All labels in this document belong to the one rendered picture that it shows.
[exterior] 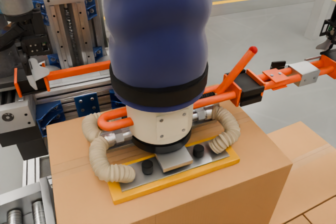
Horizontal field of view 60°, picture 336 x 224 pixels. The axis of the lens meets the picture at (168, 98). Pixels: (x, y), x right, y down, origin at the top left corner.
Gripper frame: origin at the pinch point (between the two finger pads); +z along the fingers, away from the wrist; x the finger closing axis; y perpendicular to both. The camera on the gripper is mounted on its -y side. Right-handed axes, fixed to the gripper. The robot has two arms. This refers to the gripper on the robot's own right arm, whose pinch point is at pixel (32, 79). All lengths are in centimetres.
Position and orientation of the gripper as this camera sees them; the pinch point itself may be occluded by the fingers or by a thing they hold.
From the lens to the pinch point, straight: 93.8
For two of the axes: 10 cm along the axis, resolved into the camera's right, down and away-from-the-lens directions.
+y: 9.3, -2.3, 2.9
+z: 0.0, 7.9, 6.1
